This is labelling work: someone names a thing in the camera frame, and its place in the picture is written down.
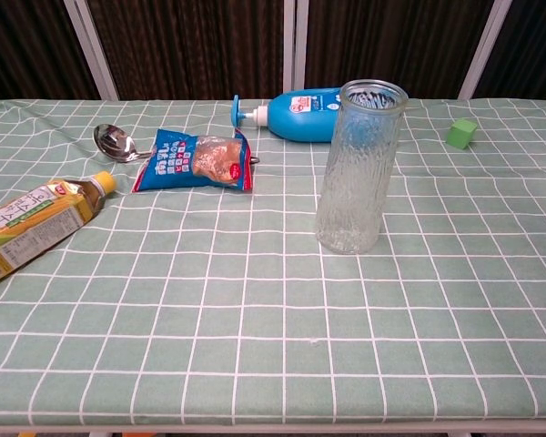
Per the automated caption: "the clear glass cup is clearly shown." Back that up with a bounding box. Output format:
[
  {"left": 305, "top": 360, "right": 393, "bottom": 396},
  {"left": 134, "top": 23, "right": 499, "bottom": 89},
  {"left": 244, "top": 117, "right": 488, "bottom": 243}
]
[{"left": 314, "top": 78, "right": 410, "bottom": 256}]

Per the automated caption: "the blue snack bag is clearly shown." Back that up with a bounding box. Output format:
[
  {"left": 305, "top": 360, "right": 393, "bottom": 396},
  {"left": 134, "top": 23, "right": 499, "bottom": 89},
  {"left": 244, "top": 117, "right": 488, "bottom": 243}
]
[{"left": 131, "top": 127, "right": 257, "bottom": 195}]

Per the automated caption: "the green checked tablecloth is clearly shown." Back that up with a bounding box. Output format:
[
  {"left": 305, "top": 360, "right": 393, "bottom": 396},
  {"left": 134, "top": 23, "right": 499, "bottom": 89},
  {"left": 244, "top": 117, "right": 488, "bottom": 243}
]
[{"left": 0, "top": 97, "right": 546, "bottom": 428}]

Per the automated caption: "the blue pump detergent bottle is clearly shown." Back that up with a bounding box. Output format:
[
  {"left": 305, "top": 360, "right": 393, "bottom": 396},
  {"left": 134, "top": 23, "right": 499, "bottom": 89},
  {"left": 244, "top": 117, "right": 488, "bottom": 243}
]
[{"left": 231, "top": 86, "right": 348, "bottom": 144}]

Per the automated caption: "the metal ladle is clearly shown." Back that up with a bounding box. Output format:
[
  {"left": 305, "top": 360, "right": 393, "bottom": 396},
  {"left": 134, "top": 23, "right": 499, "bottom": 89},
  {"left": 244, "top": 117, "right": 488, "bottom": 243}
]
[{"left": 92, "top": 123, "right": 261, "bottom": 165}]

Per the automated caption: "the dark ribbed partition panel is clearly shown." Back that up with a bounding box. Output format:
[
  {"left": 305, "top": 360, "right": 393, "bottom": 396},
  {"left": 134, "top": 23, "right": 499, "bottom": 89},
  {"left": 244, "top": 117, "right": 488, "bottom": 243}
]
[
  {"left": 0, "top": 0, "right": 103, "bottom": 103},
  {"left": 473, "top": 0, "right": 546, "bottom": 101},
  {"left": 305, "top": 0, "right": 495, "bottom": 99},
  {"left": 86, "top": 0, "right": 286, "bottom": 102}
]

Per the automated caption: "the green cube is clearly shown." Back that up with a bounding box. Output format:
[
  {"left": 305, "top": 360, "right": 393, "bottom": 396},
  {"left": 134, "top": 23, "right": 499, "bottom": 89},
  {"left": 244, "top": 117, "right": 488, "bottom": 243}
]
[{"left": 445, "top": 117, "right": 480, "bottom": 150}]

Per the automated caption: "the yellow capped tea bottle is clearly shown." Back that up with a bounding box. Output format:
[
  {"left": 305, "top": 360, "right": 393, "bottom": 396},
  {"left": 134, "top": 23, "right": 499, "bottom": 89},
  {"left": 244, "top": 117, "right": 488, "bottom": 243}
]
[{"left": 0, "top": 170, "right": 118, "bottom": 291}]

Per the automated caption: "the grey metal partition post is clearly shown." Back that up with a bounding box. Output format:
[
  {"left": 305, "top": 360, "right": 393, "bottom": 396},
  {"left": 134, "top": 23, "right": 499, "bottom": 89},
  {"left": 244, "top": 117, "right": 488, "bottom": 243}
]
[
  {"left": 63, "top": 0, "right": 120, "bottom": 102},
  {"left": 282, "top": 0, "right": 310, "bottom": 99},
  {"left": 456, "top": 0, "right": 515, "bottom": 101}
]

